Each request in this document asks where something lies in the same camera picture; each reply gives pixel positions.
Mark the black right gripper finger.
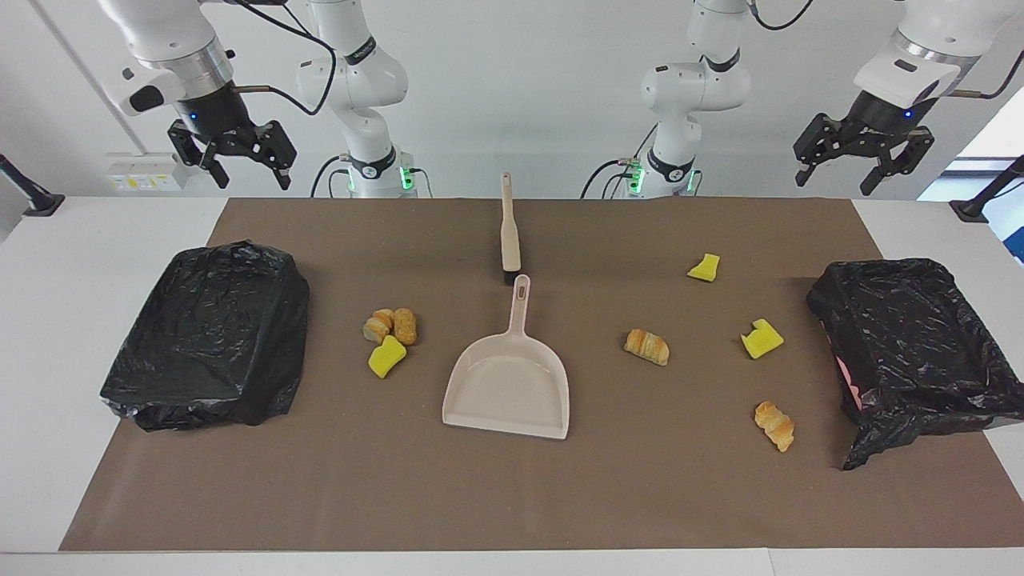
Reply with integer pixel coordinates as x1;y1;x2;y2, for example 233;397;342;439
254;120;298;191
168;120;229;190

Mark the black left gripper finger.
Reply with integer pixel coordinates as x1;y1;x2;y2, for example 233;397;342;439
860;126;935;198
794;112;842;187

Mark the yellow notched sponge piece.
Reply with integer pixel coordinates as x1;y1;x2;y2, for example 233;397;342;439
741;319;785;360

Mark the beige brush with black bristles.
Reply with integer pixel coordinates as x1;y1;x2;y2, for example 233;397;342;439
500;172;522;286

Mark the pale croissant bread piece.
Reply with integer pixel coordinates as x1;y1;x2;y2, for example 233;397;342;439
624;329;670;366

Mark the orange striped croissant bread piece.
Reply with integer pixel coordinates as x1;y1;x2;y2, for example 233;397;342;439
754;401;796;454

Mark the beige plastic dustpan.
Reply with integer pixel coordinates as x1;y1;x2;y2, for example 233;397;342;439
442;274;570;440

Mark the black plastic trash bag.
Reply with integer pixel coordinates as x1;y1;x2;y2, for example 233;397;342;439
100;241;310;432
806;258;1024;471

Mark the pink plastic bin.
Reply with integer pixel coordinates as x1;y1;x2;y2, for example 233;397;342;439
834;354;863;410

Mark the small striped bread roll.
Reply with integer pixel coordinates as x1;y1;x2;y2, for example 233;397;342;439
363;309;395;346

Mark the yellow curved sponge piece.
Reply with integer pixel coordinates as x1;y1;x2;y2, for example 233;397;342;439
368;335;407;379

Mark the brown table mat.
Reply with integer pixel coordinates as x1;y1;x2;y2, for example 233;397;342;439
60;197;1024;552

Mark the white wall socket box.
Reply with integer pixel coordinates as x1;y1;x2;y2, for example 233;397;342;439
106;152;190;193

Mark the black base power cable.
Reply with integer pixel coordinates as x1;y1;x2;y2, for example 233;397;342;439
582;124;659;199
310;154;354;199

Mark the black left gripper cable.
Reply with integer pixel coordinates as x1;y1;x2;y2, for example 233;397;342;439
748;0;1024;100

